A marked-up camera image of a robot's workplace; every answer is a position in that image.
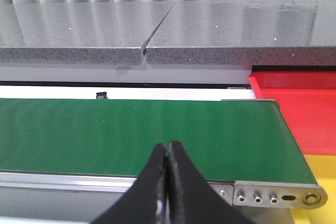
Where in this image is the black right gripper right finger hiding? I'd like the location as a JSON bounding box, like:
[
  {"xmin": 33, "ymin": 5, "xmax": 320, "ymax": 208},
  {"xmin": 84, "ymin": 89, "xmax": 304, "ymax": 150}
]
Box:
[{"xmin": 168, "ymin": 141, "xmax": 252, "ymax": 223}]

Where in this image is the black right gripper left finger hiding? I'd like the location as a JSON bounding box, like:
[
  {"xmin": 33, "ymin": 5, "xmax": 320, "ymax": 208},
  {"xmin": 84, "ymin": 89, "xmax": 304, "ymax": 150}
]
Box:
[{"xmin": 92, "ymin": 143, "xmax": 166, "ymax": 223}]

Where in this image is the small black clip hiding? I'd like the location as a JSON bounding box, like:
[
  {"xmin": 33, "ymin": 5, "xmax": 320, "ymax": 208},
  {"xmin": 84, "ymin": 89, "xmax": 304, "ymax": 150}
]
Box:
[{"xmin": 96, "ymin": 92, "xmax": 108, "ymax": 99}]

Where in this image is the yellow plastic tray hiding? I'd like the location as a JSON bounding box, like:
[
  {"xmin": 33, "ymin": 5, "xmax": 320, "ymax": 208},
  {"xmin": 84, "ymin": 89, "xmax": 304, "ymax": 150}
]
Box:
[{"xmin": 293, "ymin": 154, "xmax": 336, "ymax": 224}]

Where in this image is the red plastic tray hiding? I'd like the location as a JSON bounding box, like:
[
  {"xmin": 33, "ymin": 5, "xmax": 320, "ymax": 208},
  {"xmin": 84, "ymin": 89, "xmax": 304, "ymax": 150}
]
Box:
[{"xmin": 248, "ymin": 71, "xmax": 335, "ymax": 155}]

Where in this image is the grey speckled stone slab left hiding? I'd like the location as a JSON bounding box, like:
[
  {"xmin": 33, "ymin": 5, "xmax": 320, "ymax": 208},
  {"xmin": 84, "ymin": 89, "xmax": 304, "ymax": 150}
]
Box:
[{"xmin": 1, "ymin": 2, "xmax": 174, "ymax": 65}]

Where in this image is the grey speckled stone slab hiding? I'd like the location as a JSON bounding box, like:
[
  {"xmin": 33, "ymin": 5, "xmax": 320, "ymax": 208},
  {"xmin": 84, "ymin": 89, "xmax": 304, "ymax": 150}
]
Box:
[
  {"xmin": 145, "ymin": 0, "xmax": 335, "ymax": 66},
  {"xmin": 1, "ymin": 2, "xmax": 174, "ymax": 65}
]

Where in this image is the grey speckled stone slab right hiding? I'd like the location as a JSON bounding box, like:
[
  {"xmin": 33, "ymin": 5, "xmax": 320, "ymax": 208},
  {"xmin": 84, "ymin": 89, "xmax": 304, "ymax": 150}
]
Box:
[{"xmin": 145, "ymin": 0, "xmax": 335, "ymax": 66}]

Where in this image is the aluminium conveyor frame rail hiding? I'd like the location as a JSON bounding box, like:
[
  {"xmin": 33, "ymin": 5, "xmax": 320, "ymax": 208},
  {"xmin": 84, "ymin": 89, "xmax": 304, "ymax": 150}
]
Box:
[{"xmin": 0, "ymin": 99, "xmax": 329, "ymax": 211}]

